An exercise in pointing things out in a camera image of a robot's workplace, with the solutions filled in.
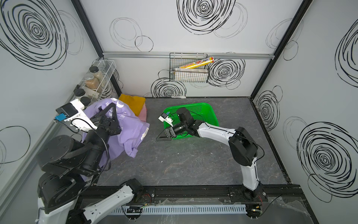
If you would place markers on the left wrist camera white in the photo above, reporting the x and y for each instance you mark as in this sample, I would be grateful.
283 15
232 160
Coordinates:
73 112

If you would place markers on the green plastic basket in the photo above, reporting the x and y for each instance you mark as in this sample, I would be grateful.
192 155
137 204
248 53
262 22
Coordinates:
201 111

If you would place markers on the spice jar tan contents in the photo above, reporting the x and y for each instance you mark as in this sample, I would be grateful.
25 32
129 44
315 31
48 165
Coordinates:
91 81

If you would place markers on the yellow foil roll box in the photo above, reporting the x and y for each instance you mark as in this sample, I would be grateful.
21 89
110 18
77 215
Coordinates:
198 64

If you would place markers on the white wire spice shelf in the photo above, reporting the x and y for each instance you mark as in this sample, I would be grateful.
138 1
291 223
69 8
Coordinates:
106 88

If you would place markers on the spice jar black lid middle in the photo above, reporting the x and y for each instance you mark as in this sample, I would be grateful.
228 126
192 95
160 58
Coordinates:
79 93

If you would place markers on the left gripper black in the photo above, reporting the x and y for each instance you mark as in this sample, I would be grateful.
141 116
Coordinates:
102 123

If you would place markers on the spice jar black lid far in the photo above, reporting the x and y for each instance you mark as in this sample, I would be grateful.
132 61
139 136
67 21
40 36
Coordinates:
96 73

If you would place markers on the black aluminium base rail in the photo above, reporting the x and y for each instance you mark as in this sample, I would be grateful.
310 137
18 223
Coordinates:
232 192

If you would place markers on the purple t-shirt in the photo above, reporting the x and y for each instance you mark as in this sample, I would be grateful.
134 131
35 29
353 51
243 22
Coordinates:
133 130

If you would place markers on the spice jar black lid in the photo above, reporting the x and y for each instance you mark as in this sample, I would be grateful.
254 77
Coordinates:
96 73
79 93
85 101

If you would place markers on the spice jar black lid near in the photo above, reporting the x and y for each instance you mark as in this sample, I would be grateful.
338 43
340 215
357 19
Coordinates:
85 101

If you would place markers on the grey box in wire basket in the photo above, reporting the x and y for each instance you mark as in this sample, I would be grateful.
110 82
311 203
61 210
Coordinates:
190 75

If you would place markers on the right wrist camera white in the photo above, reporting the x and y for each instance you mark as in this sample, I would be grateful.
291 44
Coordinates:
164 117

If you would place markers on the folded yellow t-shirt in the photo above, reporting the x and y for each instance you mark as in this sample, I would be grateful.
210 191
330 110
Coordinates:
135 103

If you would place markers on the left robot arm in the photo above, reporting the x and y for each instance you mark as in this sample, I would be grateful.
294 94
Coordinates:
65 163

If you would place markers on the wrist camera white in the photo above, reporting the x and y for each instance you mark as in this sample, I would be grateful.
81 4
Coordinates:
73 112
164 117

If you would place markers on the black wire wall basket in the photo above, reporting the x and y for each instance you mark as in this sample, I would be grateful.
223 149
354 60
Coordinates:
179 59

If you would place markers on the folded pink t-shirt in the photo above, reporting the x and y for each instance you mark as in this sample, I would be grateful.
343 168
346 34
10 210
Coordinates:
143 114

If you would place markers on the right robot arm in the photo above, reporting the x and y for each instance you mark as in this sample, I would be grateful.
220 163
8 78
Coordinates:
242 146

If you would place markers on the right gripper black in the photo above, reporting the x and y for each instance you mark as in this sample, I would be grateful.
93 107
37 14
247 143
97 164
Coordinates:
170 132

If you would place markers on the white slotted cable duct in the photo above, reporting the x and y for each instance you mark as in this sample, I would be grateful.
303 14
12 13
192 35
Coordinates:
181 209

